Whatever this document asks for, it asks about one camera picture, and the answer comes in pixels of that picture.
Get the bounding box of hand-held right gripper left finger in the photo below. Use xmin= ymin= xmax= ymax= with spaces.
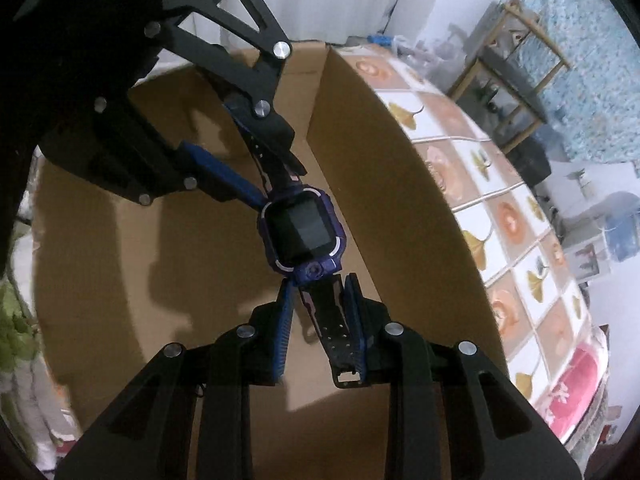
xmin=54 ymin=277 xmax=301 ymax=480

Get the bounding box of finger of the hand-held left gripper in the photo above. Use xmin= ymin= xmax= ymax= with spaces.
xmin=145 ymin=0 xmax=308 ymax=181
xmin=37 ymin=95 xmax=268 ymax=208

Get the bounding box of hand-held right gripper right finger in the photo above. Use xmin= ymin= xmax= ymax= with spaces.
xmin=330 ymin=272 xmax=586 ymax=480

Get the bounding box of purple smart watch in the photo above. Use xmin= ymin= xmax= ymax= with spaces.
xmin=222 ymin=100 xmax=368 ymax=391

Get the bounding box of brown cardboard box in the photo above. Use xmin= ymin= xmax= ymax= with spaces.
xmin=30 ymin=40 xmax=511 ymax=480

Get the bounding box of white curtain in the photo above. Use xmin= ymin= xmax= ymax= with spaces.
xmin=220 ymin=0 xmax=501 ymax=56

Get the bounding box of leaf print tablecloth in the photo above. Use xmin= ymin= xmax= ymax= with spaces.
xmin=330 ymin=45 xmax=608 ymax=461

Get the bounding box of black box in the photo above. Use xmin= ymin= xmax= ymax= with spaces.
xmin=507 ymin=137 xmax=553 ymax=186

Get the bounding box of green fuzzy cloth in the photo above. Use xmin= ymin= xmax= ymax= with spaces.
xmin=0 ymin=280 xmax=43 ymax=366

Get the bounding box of blue plastic container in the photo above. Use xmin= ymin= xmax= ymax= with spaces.
xmin=602 ymin=210 xmax=640 ymax=263

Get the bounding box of blue patterned cloth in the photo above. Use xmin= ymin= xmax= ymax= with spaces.
xmin=500 ymin=0 xmax=640 ymax=166

